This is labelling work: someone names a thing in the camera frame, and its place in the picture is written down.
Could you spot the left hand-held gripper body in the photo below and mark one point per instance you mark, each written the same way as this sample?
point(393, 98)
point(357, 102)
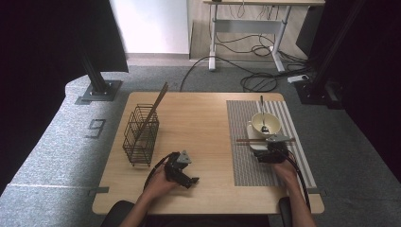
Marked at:
point(175, 168)

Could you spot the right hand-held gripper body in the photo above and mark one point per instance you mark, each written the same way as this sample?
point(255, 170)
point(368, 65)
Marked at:
point(279, 154)

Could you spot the dark brown chopstick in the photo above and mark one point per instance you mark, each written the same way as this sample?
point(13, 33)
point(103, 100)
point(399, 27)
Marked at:
point(252, 140)

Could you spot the white square plate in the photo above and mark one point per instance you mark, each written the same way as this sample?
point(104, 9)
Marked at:
point(257, 132)

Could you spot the person's right hand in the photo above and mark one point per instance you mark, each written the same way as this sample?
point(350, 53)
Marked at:
point(285, 173)

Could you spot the person's left hand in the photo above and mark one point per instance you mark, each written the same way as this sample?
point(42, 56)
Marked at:
point(157, 186)

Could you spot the brown striped woven placemat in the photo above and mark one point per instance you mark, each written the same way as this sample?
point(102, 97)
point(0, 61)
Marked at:
point(246, 170)

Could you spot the cream ceramic bowl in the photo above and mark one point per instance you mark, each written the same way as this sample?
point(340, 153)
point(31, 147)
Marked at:
point(272, 124)

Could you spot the metal spoon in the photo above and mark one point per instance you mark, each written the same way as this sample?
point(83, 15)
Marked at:
point(262, 107)

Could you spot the black chair armrest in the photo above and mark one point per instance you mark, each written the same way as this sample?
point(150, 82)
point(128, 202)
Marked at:
point(116, 214)
point(284, 211)

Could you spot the brown wooden chopstick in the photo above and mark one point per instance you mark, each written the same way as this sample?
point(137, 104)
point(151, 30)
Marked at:
point(160, 100)
point(157, 102)

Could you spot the black metal stand with base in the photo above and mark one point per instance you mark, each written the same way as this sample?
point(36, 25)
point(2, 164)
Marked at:
point(97, 82)
point(318, 91)

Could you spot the white power strip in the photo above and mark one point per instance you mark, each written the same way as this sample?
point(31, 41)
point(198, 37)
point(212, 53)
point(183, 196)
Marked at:
point(298, 78)

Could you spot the dark curtain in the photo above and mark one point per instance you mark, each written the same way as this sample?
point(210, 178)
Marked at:
point(378, 78)
point(47, 63)

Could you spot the white standing desk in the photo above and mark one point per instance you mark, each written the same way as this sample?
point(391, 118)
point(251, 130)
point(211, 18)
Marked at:
point(249, 26)

